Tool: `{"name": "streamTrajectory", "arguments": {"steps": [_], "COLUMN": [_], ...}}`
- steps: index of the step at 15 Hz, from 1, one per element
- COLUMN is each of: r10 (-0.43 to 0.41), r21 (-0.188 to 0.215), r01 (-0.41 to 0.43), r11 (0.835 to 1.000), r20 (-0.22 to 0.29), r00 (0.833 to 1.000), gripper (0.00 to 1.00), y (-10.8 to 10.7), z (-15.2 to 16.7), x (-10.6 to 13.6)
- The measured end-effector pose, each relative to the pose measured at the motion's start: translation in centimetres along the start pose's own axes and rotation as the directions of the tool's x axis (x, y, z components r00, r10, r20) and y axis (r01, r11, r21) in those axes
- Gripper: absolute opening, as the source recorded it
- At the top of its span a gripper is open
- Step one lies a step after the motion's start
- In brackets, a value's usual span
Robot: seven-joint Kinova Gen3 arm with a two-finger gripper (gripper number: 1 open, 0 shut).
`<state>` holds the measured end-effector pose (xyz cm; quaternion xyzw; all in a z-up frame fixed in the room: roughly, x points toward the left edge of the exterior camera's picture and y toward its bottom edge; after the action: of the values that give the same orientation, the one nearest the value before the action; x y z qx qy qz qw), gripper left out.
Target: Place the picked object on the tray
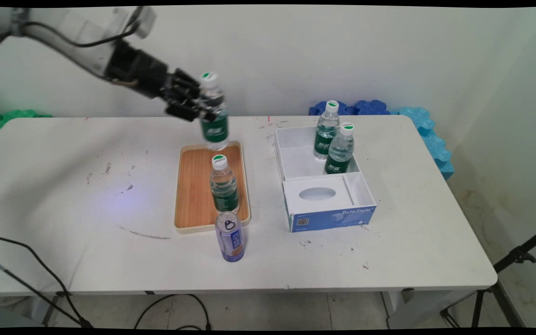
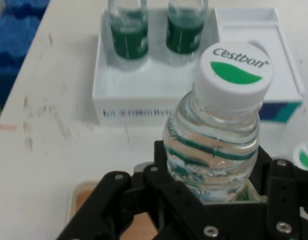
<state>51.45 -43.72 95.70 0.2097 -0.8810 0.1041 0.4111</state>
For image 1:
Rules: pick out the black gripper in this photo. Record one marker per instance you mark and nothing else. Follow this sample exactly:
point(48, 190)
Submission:
point(140, 70)

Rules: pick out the green label water bottle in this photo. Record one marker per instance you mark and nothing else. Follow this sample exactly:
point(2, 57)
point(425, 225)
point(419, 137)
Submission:
point(340, 156)
point(224, 190)
point(325, 132)
point(216, 130)

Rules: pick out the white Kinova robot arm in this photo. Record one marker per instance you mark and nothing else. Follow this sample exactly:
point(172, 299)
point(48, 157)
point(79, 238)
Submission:
point(63, 35)

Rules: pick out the wooden tray with cream rim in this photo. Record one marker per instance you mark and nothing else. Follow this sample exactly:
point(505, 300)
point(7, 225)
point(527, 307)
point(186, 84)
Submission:
point(196, 186)

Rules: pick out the blue drink can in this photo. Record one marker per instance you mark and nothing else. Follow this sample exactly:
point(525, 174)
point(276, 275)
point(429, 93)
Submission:
point(231, 239)

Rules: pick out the white box with blue side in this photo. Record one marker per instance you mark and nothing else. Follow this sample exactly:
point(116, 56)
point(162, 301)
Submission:
point(328, 204)

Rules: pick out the green foam mat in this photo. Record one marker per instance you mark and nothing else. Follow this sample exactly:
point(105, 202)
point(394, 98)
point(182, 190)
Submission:
point(3, 118)

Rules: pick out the grey metal table leg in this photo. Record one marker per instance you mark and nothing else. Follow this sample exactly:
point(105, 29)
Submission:
point(53, 307)

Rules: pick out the light blue foam mat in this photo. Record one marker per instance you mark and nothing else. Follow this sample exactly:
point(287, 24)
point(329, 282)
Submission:
point(433, 139)

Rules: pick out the black tripod stand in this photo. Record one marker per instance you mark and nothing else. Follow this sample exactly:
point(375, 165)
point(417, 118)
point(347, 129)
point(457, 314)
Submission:
point(505, 265)

